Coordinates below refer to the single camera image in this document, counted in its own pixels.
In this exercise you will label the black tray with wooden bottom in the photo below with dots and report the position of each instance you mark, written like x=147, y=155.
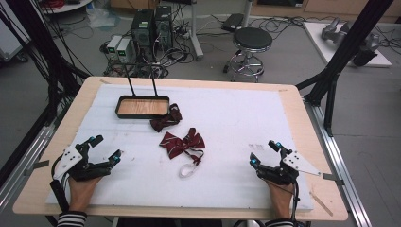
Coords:
x=142, y=106

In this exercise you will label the person's right hand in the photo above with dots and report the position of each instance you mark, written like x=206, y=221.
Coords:
x=281, y=199

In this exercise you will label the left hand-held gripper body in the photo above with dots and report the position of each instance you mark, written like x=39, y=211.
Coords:
x=82, y=168

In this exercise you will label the white foam mat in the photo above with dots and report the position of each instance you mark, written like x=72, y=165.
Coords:
x=227, y=126

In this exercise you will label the black computer tower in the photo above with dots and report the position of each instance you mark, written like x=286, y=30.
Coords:
x=142, y=30
x=164, y=26

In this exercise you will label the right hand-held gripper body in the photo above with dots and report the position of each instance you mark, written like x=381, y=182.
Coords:
x=285, y=169

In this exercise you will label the wooden table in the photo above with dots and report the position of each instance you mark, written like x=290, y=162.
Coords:
x=315, y=132

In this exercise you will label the striped dark red bow tie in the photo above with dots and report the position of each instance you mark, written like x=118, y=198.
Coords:
x=184, y=145

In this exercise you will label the person's striped sleeve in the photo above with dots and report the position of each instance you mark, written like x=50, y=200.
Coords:
x=279, y=223
x=72, y=219

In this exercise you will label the person's right striped sleeve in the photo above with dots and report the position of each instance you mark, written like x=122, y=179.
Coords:
x=279, y=223

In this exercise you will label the grey metal desk leg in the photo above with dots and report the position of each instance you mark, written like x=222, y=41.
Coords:
x=196, y=38

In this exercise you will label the white power supply box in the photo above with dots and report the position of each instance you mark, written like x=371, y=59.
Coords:
x=124, y=49
x=113, y=44

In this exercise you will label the black metal frame stand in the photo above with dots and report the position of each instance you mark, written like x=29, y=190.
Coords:
x=44, y=47
x=343, y=60

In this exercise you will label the person's left striped sleeve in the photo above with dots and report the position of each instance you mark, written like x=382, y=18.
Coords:
x=72, y=219

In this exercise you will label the white floor board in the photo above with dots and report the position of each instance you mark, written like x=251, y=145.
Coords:
x=318, y=41

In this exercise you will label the black round stool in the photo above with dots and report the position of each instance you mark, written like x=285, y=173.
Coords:
x=250, y=52

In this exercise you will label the plain dark red bow tie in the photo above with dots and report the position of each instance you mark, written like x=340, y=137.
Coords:
x=167, y=119

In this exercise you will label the person's left hand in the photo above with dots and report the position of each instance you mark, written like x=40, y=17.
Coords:
x=81, y=195

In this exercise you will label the computer towers on floor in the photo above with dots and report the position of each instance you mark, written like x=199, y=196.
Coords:
x=170, y=53

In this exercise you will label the black flat box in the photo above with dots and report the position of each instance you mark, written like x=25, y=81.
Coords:
x=232, y=22

